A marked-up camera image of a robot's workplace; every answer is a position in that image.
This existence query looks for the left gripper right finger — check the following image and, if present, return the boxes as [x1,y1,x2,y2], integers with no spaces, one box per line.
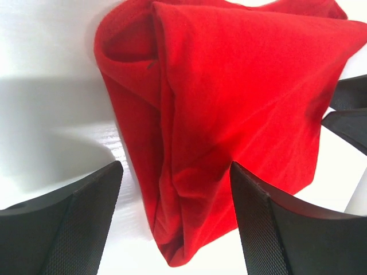
[230,162,366,275]

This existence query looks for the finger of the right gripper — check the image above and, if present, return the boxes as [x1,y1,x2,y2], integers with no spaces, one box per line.
[330,75,367,111]
[321,108,366,155]

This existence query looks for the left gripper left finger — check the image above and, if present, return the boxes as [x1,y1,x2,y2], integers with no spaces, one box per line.
[1,161,123,275]

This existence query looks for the red t shirt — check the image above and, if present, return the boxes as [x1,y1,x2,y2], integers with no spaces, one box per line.
[94,1,366,267]

